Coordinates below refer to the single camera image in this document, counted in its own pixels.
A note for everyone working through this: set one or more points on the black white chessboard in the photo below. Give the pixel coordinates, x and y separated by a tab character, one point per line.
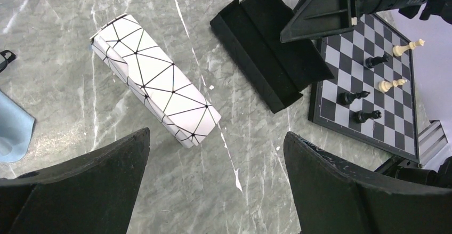
396	131

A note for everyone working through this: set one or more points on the black chess piece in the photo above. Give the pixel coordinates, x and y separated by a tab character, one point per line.
347	98
372	62
362	116

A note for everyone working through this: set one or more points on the white chess pawn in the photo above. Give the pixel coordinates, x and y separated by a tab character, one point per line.
385	86

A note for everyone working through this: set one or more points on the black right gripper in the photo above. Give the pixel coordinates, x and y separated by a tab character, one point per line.
315	19

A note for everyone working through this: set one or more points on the black glasses case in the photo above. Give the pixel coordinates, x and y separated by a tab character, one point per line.
250	30

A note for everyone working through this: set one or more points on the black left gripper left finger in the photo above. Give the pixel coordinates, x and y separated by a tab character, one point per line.
92	193

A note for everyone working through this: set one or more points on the white geometric glasses case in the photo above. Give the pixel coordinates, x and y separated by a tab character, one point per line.
142	65

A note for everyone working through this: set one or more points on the light blue cleaning cloth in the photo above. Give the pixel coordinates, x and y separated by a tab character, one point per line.
16	130

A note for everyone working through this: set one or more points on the thin black framed glasses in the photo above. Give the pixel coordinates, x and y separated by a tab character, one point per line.
7	57

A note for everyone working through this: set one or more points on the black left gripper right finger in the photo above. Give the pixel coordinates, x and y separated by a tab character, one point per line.
333	195

